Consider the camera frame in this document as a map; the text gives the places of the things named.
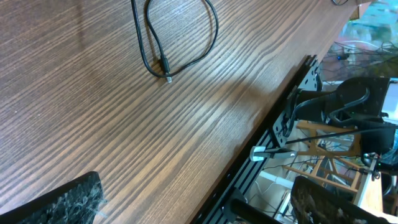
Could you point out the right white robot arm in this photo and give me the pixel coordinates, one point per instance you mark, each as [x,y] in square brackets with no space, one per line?
[368,104]

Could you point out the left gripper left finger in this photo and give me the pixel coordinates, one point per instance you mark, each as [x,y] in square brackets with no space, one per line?
[74,202]

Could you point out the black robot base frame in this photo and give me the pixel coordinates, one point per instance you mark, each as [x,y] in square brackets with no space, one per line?
[227,200]

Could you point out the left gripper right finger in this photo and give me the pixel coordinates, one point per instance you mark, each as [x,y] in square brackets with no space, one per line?
[313,204]

